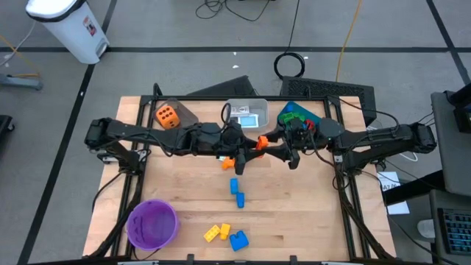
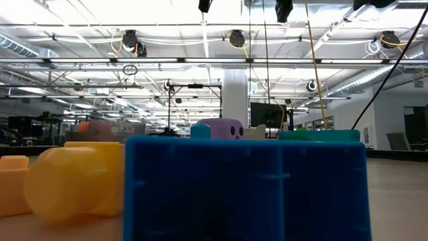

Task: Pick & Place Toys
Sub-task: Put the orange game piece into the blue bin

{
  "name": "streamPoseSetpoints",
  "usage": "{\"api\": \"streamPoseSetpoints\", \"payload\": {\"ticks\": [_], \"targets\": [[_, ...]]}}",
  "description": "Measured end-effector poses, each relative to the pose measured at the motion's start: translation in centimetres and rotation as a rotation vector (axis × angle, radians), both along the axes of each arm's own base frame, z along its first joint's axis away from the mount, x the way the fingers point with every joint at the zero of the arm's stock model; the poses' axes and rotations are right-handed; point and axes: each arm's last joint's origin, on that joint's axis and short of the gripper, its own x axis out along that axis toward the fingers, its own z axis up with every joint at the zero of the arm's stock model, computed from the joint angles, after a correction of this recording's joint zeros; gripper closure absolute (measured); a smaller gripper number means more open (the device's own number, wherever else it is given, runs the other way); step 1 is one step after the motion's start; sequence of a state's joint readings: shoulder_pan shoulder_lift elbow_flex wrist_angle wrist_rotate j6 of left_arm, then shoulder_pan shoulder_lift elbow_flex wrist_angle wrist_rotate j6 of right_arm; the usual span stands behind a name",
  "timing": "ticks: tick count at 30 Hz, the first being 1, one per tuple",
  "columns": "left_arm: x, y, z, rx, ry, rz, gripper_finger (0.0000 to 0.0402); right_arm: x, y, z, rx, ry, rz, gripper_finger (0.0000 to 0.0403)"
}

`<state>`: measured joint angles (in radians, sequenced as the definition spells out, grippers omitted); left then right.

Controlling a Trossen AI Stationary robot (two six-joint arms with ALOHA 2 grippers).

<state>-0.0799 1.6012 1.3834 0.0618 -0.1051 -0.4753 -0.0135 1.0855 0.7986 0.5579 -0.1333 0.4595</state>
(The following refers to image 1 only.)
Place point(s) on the long yellow toy brick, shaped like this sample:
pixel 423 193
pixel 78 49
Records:
pixel 212 233

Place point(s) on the white computer mouse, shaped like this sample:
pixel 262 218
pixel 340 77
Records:
pixel 426 229

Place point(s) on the smoky grey translucent bin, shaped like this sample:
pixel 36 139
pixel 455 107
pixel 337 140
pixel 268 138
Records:
pixel 187 116

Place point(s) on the orange foam die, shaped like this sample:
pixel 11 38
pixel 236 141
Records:
pixel 175 117

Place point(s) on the black flat panel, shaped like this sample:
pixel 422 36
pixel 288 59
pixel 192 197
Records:
pixel 232 88

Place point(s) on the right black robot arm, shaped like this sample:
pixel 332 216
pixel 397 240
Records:
pixel 386 136

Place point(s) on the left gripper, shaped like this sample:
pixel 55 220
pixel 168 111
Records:
pixel 221 140

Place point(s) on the black perforated panel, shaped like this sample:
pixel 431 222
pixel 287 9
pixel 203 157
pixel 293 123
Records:
pixel 331 88

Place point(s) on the grey keyboard desk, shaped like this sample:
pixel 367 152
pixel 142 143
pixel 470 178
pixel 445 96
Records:
pixel 441 257

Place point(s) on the grey metal stand base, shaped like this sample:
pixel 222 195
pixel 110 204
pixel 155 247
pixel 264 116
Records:
pixel 22 82

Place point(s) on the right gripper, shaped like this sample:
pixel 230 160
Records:
pixel 309 141

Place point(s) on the grey side desk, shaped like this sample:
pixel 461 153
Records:
pixel 449 154

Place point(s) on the white pedal trash bin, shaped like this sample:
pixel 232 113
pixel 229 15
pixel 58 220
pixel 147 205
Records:
pixel 73 33

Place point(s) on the black equipment base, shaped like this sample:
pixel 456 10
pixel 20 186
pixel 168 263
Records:
pixel 5 123

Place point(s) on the grey-backed playing card deck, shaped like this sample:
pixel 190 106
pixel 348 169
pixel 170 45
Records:
pixel 249 121

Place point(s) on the teal plastic bin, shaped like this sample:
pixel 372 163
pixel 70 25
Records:
pixel 307 112

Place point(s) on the translucent white plastic bin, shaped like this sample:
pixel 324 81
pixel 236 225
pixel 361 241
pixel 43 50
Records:
pixel 263 110

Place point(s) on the large blue arch brick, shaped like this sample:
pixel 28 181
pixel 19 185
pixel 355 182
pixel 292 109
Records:
pixel 239 243

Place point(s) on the red toy brick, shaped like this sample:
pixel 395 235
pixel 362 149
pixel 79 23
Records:
pixel 311 124

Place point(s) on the yellow large-stud toy brick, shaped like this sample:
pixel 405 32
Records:
pixel 224 231

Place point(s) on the backlit computer keyboard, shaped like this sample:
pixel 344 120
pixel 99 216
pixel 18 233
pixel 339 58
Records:
pixel 456 230

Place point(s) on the purple plastic bucket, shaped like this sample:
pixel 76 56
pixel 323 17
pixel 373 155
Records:
pixel 152 228

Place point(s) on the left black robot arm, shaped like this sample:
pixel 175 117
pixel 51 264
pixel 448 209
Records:
pixel 125 129

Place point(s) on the white paper sheet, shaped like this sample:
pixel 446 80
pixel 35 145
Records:
pixel 399 208

